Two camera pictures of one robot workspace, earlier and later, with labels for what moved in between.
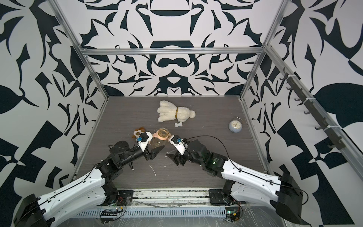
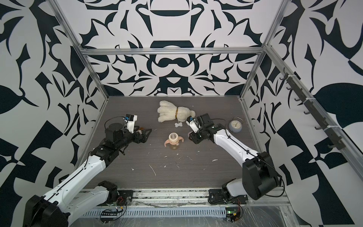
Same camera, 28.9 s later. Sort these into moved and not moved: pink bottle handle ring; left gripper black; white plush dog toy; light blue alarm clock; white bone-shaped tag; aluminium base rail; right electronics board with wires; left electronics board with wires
Moved: pink bottle handle ring; left gripper black
Not moved: left electronics board with wires; white bone-shaped tag; right electronics board with wires; light blue alarm clock; aluminium base rail; white plush dog toy
